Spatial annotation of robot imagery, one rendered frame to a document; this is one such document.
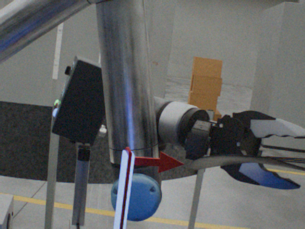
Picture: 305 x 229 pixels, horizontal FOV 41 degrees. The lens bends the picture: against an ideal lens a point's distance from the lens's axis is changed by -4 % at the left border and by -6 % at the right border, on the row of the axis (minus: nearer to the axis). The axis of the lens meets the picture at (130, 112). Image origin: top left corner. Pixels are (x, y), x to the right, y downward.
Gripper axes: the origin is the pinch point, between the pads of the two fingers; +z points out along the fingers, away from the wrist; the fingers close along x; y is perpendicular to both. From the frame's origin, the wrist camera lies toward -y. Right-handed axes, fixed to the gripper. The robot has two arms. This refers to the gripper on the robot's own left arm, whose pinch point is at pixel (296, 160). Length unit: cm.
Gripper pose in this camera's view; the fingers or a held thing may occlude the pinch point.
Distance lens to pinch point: 61.2
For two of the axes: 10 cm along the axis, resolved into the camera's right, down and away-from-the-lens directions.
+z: 7.0, 2.0, -6.8
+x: -2.0, 9.8, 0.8
